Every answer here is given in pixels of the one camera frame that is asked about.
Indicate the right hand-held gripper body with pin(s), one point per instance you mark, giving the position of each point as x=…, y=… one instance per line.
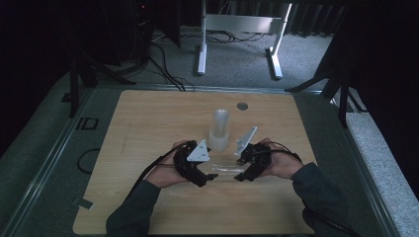
x=255, y=154

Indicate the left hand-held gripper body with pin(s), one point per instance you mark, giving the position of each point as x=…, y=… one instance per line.
x=191, y=159

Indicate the clear plastic bag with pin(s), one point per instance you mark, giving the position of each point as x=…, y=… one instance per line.
x=227, y=168

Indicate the stack of translucent plastic cups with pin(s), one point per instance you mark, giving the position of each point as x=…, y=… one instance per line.
x=219, y=130

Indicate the person's right hand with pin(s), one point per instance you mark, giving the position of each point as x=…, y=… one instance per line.
x=283, y=164

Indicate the person's left hand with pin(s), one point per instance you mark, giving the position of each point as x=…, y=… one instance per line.
x=164, y=174

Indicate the grey round table grommet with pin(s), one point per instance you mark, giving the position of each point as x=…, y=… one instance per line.
x=242, y=106

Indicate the black tripod stand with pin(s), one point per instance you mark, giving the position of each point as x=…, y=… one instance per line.
x=332, y=85
x=75, y=82

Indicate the grey tape strip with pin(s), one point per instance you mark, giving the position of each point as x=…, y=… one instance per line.
x=85, y=203

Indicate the dark computer tower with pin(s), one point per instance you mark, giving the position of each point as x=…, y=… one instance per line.
x=140, y=29

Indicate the white metal desk frame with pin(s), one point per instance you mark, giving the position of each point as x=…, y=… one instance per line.
x=242, y=24

